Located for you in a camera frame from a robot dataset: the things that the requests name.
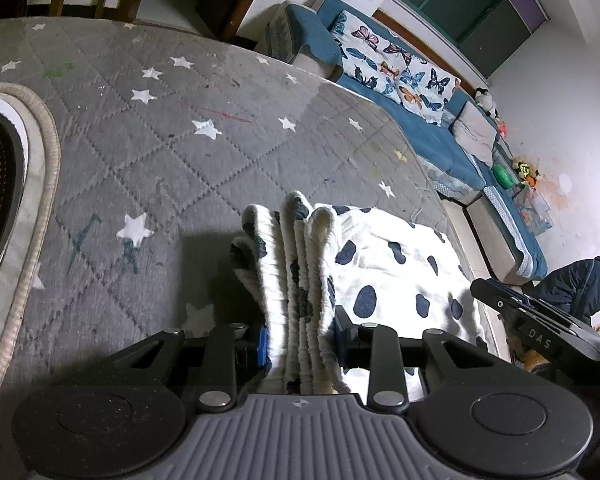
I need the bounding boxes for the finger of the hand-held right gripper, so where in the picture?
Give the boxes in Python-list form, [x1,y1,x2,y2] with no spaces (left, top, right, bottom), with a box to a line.
[470,278,532,322]

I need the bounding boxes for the beige pillow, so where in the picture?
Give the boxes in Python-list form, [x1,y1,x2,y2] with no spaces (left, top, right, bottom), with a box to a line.
[452,101,498,166]

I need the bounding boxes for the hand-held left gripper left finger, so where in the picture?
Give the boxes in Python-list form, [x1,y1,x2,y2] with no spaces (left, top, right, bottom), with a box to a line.
[105,322,272,411]

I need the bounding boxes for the blue sofa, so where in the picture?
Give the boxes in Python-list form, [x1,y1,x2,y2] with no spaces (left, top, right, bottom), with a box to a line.
[265,0,548,286]

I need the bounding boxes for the built-in round induction cooker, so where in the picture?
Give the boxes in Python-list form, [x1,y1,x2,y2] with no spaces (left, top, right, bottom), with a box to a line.
[0,81,62,401]

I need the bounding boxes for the butterfly print pillow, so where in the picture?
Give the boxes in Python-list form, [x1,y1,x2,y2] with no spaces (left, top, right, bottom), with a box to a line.
[330,10,462,126]

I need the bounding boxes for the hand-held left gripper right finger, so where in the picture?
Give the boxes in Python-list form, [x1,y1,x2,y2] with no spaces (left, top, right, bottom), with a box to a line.
[332,306,496,409]

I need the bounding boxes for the green framed window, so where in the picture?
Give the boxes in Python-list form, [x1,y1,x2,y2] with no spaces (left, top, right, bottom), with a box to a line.
[390,0,551,80]

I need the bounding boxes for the white polka dot shorts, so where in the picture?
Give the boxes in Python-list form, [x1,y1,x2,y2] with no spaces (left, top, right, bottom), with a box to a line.
[230,190,498,396]

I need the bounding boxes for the dark wooden door frame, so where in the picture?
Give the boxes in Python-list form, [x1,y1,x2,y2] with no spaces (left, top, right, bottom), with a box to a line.
[220,0,278,43]

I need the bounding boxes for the grey star-print quilted tablecloth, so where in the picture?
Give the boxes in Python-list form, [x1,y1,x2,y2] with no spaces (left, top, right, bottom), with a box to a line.
[0,16,511,480]

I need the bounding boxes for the pile of small toys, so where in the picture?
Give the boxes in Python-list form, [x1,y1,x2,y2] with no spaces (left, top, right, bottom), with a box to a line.
[512,157,542,187]

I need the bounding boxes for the black and white plush toy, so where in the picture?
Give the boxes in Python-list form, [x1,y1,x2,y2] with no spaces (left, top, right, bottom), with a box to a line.
[475,87,501,120]

